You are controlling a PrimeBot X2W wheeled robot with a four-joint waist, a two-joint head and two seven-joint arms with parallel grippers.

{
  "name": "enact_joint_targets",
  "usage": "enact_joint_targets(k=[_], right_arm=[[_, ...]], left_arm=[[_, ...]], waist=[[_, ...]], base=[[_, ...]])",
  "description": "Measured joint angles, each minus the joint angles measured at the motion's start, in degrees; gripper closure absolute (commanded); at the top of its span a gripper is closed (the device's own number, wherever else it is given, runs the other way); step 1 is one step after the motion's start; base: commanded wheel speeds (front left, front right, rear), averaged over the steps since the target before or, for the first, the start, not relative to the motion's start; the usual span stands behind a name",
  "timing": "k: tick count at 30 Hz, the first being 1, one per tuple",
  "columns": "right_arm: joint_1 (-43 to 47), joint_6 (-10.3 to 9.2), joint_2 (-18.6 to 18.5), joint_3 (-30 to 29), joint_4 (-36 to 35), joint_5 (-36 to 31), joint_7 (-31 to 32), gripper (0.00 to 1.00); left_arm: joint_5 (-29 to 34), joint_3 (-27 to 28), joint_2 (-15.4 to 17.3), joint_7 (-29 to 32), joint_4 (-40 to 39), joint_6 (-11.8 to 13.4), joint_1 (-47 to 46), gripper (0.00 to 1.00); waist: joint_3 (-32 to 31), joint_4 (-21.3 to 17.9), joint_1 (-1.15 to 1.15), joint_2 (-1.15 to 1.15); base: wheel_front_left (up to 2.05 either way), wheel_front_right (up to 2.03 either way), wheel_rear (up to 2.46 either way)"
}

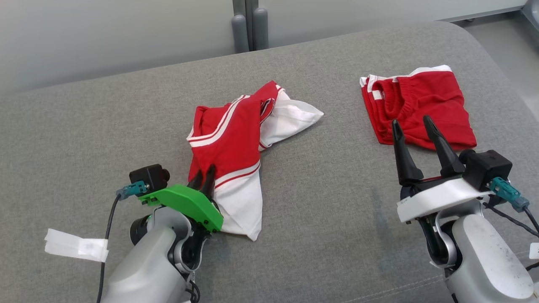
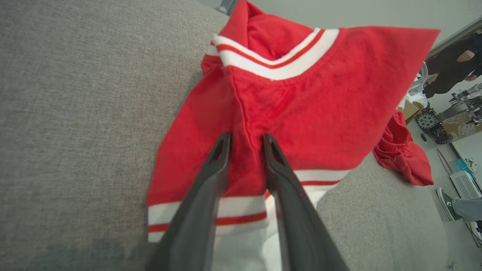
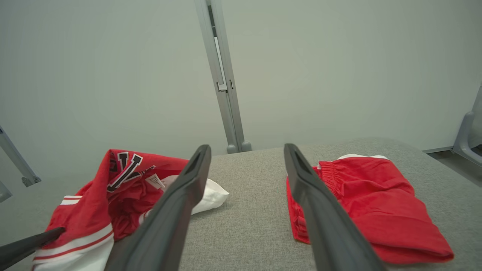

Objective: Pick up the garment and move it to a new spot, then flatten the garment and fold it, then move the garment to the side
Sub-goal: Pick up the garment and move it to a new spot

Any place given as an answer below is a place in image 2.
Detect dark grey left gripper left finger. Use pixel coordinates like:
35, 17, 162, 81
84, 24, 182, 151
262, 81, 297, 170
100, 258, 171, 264
145, 132, 232, 271

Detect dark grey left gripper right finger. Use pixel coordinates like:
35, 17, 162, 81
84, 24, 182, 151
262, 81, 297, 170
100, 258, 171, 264
261, 133, 349, 271

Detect red jersey with white sleeves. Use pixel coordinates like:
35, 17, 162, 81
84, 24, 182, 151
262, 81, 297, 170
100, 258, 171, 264
146, 0, 441, 271

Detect red basketball shorts white stripe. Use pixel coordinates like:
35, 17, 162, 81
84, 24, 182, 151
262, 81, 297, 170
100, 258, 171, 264
372, 110, 435, 187

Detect person leg with green sneaker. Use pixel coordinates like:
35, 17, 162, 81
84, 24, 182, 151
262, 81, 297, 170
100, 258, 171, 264
436, 187, 482, 222

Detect grey fabric sofa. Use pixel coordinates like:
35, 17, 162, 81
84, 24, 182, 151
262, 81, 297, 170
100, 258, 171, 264
0, 0, 448, 271

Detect brown cardboard box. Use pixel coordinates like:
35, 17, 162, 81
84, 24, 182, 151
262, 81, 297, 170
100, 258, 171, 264
399, 99, 424, 122

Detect white keyboard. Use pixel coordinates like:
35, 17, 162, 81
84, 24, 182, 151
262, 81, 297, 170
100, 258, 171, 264
450, 170, 482, 200

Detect white laundry basket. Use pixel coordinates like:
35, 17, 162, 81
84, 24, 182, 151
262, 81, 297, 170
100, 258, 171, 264
409, 62, 430, 96

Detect person in black clothes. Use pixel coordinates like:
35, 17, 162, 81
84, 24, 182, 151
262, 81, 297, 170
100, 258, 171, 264
422, 33, 482, 99

